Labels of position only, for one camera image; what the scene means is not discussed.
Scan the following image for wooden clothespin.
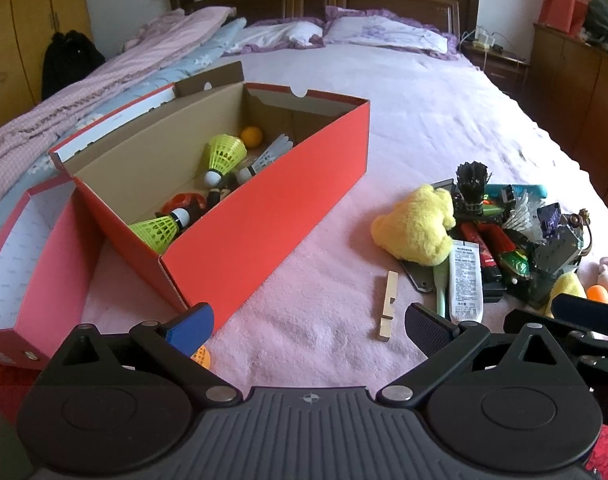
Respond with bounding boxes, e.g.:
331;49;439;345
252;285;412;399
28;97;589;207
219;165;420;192
375;270;400;342

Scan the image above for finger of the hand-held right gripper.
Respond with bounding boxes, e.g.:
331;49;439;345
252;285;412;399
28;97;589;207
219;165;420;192
551;292;608;336
503;309;608;376

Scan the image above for light green plastic handle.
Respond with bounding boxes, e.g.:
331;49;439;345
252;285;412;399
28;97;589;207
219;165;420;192
433;262;450;318

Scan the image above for white power strip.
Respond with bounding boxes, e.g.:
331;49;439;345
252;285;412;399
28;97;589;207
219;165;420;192
461;27;507;53

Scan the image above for yellow nylon shuttlecock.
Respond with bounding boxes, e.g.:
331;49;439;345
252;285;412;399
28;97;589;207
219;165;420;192
129;207;192;255
202;133;248;186

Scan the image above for white squeeze tube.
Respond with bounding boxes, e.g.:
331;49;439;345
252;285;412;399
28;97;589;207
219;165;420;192
449;240;485;323

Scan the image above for grey green clothes pile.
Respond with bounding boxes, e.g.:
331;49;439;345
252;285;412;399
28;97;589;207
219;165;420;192
581;0;608;58

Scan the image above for red shoe box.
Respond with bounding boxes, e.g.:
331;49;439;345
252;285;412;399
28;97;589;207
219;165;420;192
49;61;371;333

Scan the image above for dark perforated metal box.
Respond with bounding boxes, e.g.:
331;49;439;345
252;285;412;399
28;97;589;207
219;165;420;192
531;227;585;273

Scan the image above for purple foil packet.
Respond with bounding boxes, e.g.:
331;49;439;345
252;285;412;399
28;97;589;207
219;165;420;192
536;202;565;238

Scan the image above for brown wooden cabinet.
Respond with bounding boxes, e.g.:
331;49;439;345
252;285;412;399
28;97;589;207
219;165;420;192
524;22;608;201

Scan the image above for red shoe box lid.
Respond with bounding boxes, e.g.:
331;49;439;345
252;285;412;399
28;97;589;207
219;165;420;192
0;177;105;371

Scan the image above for brown wooden bead pendant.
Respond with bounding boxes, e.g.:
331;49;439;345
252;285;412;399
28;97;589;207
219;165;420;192
569;210;595;261

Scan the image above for pink fleece blanket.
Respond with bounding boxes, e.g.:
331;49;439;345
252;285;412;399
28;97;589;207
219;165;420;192
0;42;608;401

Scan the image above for black drawstring bag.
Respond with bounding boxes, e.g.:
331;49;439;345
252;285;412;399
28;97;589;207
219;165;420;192
41;30;106;101

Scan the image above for small purple-trimmed white pillow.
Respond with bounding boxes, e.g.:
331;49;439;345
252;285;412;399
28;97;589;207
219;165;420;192
224;17;326;56

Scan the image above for wooden nightstand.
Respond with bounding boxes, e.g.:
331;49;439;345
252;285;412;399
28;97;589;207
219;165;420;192
459;40;530;96

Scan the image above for large purple-trimmed white pillow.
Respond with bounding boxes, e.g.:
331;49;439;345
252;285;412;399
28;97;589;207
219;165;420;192
324;6;460;61

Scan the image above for white feather shuttlecock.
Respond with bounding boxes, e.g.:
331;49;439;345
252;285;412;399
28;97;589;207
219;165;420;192
234;133;294;186
504;195;545;241

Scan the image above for pink folded quilt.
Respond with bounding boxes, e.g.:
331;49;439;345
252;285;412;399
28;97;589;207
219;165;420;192
0;7;235;176

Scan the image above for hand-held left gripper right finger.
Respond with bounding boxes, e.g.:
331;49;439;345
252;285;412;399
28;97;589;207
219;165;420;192
381;302;567;403

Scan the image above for teal blue case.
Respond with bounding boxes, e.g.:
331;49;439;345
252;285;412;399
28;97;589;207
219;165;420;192
485;183;547;202

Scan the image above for yellow wooden wardrobe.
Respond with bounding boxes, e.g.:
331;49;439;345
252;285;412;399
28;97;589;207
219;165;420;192
0;0;92;136

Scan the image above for black shuttlecock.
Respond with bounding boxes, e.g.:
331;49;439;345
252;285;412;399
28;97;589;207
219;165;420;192
456;161;490;216

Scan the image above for red black snack packet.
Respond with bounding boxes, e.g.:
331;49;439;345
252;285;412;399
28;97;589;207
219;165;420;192
459;222;517;281

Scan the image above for red and black toy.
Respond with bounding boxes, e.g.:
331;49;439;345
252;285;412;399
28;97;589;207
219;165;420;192
156;192;207;221

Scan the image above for yellow plush toy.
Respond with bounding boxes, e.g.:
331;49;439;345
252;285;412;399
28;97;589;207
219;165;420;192
371;184;457;267
544;272;587;317

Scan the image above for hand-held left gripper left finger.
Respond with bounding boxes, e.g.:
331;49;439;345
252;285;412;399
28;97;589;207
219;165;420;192
49;302;240;403

